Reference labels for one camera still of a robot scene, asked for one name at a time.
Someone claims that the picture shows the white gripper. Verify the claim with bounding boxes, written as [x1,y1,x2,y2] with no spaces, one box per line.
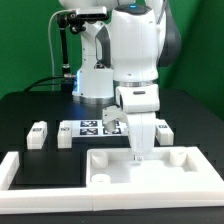
[116,84,160,162]

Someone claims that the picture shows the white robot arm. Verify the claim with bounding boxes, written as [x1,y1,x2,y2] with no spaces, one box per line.
[59,0,180,161]

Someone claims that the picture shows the white desk top panel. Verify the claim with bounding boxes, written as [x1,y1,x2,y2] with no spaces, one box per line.
[86,147,224,192]

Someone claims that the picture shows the fiducial marker sheet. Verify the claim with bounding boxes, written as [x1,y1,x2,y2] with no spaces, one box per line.
[72,120,127,138]

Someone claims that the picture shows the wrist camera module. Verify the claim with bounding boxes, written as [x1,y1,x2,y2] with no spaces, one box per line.
[102,105,127,133]

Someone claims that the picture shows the black cables on table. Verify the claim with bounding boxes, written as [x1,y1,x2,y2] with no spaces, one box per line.
[23,76,66,93]

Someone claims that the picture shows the white L-shaped fixture frame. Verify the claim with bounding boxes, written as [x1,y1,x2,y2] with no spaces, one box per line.
[0,152,224,214]

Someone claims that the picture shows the silver camera on stand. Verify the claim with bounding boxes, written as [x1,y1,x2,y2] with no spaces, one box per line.
[76,6,108,21]

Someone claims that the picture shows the white camera cable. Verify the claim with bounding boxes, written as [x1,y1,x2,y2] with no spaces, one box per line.
[48,9,73,78]

